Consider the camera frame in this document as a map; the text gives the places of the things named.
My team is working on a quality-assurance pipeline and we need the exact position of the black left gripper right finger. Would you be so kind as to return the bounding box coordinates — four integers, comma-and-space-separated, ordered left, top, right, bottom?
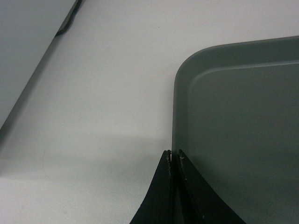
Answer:
178, 149, 245, 224

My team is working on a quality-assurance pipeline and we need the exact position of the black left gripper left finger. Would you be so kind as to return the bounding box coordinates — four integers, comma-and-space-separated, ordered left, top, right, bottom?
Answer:
130, 150, 173, 224

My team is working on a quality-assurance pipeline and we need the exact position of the grey silver tray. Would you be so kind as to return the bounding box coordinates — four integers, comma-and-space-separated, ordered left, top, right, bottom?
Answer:
172, 36, 299, 224

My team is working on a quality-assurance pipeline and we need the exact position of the white cash register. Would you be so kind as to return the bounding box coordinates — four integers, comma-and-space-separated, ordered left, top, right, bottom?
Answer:
0, 0, 83, 141

